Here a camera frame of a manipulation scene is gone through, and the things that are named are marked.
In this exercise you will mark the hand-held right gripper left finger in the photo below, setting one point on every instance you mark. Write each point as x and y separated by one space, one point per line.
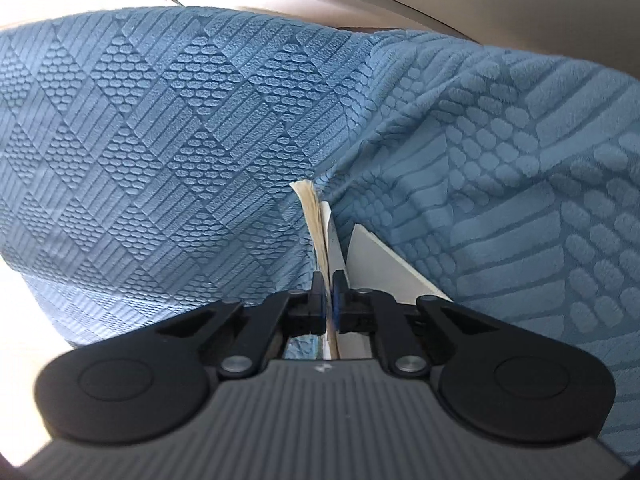
319 305

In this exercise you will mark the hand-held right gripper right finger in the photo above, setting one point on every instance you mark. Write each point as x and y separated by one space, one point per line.
337 305

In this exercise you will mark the large white paper sheet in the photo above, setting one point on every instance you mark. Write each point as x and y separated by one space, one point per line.
312 210

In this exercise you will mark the blue textured floor chair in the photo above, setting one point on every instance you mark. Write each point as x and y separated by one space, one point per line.
150 135
500 185

